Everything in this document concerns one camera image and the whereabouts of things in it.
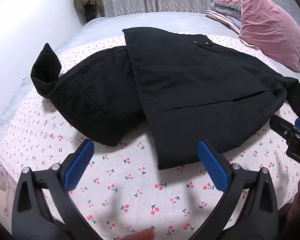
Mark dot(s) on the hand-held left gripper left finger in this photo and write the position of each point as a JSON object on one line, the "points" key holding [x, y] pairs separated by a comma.
{"points": [[77, 166]]}

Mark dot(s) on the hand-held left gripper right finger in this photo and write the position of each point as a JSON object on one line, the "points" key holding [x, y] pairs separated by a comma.
{"points": [[215, 166]]}

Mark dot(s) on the black padded jacket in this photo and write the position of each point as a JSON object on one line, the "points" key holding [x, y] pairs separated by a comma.
{"points": [[190, 80]]}

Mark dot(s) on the person's left hand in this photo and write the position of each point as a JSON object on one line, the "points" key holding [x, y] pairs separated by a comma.
{"points": [[140, 235]]}

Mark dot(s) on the cherry print blanket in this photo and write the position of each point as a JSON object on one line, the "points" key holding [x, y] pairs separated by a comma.
{"points": [[127, 180]]}

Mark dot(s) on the pink velvet pillow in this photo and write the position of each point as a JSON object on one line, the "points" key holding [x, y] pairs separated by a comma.
{"points": [[267, 25]]}

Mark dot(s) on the pale pink folded sheet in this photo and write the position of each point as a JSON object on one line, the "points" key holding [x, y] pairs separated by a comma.
{"points": [[223, 17]]}

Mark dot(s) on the pink grey folded blanket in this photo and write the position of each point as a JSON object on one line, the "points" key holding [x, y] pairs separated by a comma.
{"points": [[227, 3]]}

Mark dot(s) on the bed with grey sheet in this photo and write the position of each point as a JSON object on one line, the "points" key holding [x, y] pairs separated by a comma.
{"points": [[140, 21]]}

